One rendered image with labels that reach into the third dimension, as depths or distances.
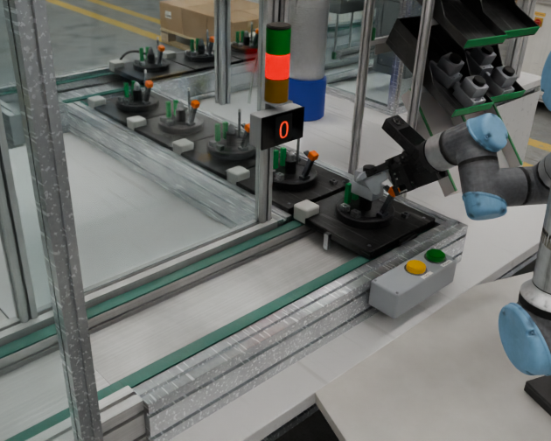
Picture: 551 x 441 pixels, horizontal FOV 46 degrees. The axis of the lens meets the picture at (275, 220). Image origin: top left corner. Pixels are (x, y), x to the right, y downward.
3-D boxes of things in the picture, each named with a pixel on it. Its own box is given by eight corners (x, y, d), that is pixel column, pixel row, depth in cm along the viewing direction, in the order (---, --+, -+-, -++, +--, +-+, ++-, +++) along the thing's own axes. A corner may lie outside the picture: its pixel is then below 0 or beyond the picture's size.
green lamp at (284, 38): (295, 52, 132) (296, 28, 129) (276, 56, 129) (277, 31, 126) (278, 47, 135) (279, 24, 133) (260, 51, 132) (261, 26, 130)
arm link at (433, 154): (433, 135, 128) (456, 125, 133) (416, 142, 132) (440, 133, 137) (448, 170, 128) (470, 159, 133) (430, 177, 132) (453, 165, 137)
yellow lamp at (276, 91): (292, 101, 137) (294, 77, 134) (275, 105, 134) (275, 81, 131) (276, 94, 140) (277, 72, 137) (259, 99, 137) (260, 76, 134)
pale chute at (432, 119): (481, 185, 167) (492, 179, 163) (444, 197, 161) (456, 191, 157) (437, 89, 172) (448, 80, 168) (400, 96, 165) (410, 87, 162)
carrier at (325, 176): (353, 188, 172) (358, 144, 165) (288, 216, 157) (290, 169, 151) (290, 159, 187) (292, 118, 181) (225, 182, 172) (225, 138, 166)
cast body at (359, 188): (383, 196, 151) (387, 168, 148) (371, 201, 149) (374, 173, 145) (356, 185, 157) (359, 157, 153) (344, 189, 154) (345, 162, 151)
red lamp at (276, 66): (294, 77, 134) (295, 53, 132) (275, 81, 131) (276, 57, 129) (277, 71, 137) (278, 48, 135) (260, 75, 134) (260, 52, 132)
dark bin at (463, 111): (489, 109, 159) (505, 86, 153) (451, 118, 152) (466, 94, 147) (422, 38, 171) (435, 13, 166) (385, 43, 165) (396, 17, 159)
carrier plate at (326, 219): (434, 226, 155) (435, 218, 154) (369, 260, 141) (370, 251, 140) (358, 191, 171) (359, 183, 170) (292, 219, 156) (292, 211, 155)
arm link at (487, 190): (533, 210, 121) (522, 153, 123) (477, 213, 118) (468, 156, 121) (511, 219, 128) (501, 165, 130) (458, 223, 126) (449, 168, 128)
